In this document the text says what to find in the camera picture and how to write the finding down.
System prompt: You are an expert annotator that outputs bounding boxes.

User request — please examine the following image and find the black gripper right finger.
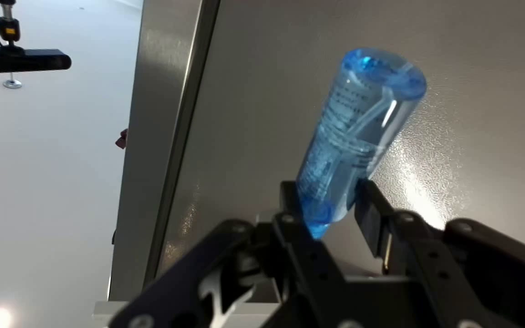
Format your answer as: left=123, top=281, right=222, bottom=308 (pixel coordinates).
left=353, top=181, right=420, bottom=273

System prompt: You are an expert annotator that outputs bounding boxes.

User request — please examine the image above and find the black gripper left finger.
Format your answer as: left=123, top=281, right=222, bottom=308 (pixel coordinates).
left=274, top=181, right=331, bottom=284

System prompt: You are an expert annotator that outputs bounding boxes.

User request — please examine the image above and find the stainless steel refrigerator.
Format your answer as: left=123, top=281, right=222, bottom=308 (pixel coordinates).
left=108, top=0, right=525, bottom=301

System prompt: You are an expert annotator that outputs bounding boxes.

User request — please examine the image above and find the black mounted camera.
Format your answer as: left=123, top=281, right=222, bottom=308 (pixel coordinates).
left=0, top=0, right=72, bottom=89

